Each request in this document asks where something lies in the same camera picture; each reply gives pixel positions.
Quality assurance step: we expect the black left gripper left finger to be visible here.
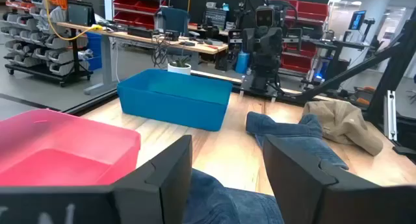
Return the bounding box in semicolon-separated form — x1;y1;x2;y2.
112;135;193;224

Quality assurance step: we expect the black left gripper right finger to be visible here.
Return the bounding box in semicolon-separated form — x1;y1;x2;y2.
262;134;383;224

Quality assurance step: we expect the tan fabric hat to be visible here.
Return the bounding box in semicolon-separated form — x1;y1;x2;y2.
302;100;384;156

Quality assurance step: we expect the blue cylinder bottle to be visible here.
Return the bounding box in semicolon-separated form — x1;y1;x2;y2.
235;50;251;75

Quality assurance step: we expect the rack with red crates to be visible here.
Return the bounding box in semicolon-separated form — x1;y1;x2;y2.
268;0;330;74

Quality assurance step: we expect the blue plastic bin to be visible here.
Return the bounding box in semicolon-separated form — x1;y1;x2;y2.
116;68;233;132

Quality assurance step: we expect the dark blue office chair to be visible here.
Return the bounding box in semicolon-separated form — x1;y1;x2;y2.
160;6;191;37

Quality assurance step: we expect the white plant pot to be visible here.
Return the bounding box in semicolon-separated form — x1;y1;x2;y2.
167;56;192;76

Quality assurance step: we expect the small lit monitor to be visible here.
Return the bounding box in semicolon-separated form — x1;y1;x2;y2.
348;10;367;31

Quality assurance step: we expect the pink plastic bin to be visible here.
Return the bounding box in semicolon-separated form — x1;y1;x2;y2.
0;108;142;187

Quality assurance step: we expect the wooden top workbench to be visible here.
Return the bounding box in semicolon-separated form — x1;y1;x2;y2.
57;21;229;95

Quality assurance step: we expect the shelf with red bins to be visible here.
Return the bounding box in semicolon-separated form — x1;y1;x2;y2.
112;0;170;31

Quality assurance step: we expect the blue storage tub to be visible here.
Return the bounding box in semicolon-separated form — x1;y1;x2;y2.
85;32;103;72

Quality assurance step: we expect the wheeled rack of grey bins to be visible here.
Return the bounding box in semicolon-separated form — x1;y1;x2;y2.
0;0;94;88

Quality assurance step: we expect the black box on workbench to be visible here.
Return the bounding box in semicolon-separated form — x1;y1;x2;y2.
66;1;96;27

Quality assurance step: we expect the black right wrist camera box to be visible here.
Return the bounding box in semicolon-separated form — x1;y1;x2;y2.
255;5;276;28

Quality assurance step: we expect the black metal table frame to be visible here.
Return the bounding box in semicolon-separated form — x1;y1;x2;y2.
285;8;416;155

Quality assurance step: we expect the silver aluminium bracket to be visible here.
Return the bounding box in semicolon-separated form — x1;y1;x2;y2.
383;90;398;142

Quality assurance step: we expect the yellow cable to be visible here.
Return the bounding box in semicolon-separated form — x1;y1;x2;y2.
43;0;104;42

